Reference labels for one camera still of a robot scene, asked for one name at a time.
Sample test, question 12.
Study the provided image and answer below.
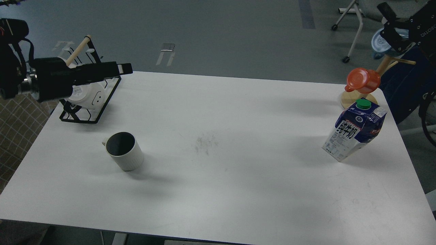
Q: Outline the white cup in rack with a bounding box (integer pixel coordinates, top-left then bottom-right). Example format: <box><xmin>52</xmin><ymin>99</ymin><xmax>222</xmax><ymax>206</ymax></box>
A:
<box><xmin>66</xmin><ymin>83</ymin><xmax>106</xmax><ymax>110</ymax></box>
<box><xmin>58</xmin><ymin>50</ymin><xmax>91</xmax><ymax>68</ymax></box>

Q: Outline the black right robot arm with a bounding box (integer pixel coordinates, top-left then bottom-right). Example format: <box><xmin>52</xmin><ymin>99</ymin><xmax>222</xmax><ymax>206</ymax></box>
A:
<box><xmin>377</xmin><ymin>0</ymin><xmax>436</xmax><ymax>63</ymax></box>

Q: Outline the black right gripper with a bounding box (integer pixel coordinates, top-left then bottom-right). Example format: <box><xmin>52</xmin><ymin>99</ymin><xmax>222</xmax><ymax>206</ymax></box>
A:
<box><xmin>377</xmin><ymin>2</ymin><xmax>436</xmax><ymax>60</ymax></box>

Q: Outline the dark blue cloth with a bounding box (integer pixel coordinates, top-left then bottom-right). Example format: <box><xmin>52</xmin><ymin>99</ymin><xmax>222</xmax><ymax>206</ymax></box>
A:
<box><xmin>379</xmin><ymin>47</ymin><xmax>436</xmax><ymax>124</ymax></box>

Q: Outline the orange plastic cup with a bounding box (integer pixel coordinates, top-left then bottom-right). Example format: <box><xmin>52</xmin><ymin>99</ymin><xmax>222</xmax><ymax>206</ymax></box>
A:
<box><xmin>345</xmin><ymin>68</ymin><xmax>380</xmax><ymax>94</ymax></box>

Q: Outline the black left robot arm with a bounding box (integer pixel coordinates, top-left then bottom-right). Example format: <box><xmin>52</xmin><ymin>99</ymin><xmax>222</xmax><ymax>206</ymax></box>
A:
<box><xmin>0</xmin><ymin>18</ymin><xmax>133</xmax><ymax>102</ymax></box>

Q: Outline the grey office chair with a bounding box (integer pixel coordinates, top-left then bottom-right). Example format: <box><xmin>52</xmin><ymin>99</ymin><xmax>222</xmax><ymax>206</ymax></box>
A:
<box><xmin>331</xmin><ymin>0</ymin><xmax>419</xmax><ymax>64</ymax></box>

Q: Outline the black wire dish rack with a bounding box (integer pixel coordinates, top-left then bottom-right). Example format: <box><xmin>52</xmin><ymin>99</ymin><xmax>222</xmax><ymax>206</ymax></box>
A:
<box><xmin>59</xmin><ymin>35</ymin><xmax>121</xmax><ymax>124</ymax></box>

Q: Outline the blue white milk carton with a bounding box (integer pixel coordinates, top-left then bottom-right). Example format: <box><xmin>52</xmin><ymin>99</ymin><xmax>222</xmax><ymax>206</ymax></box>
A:
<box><xmin>322</xmin><ymin>99</ymin><xmax>387</xmax><ymax>162</ymax></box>

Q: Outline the beige checkered cloth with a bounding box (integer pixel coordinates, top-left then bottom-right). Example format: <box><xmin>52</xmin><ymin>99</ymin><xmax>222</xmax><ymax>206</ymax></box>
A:
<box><xmin>0</xmin><ymin>95</ymin><xmax>59</xmax><ymax>192</ymax></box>

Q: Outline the wooden cup tree stand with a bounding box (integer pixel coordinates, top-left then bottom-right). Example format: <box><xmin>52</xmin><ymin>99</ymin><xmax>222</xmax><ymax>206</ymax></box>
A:
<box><xmin>340</xmin><ymin>55</ymin><xmax>416</xmax><ymax>109</ymax></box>

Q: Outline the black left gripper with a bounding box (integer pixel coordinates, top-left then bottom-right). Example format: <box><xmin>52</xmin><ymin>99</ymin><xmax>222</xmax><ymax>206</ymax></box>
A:
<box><xmin>29</xmin><ymin>57</ymin><xmax>133</xmax><ymax>102</ymax></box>

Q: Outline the white ribbed mug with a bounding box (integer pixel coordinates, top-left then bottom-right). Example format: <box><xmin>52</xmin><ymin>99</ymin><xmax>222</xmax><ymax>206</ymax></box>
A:
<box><xmin>101</xmin><ymin>132</ymin><xmax>144</xmax><ymax>172</ymax></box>

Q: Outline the blue plastic cup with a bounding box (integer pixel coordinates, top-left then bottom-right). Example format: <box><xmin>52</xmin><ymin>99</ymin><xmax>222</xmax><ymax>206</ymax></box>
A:
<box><xmin>371</xmin><ymin>28</ymin><xmax>404</xmax><ymax>60</ymax></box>

